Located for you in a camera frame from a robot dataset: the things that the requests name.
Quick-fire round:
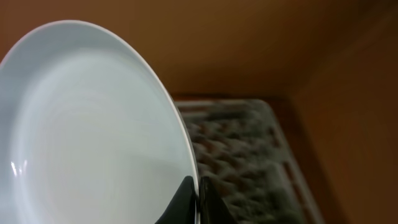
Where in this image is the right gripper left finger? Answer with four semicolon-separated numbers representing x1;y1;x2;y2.
155;176;197;224

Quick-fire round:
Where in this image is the grey dishwasher rack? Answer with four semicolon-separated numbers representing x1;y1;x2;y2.
175;100;324;224

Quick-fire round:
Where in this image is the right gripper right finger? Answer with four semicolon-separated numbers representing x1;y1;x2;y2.
199;177;237;224

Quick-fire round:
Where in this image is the light blue plate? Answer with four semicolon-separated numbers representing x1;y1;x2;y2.
1;21;198;223

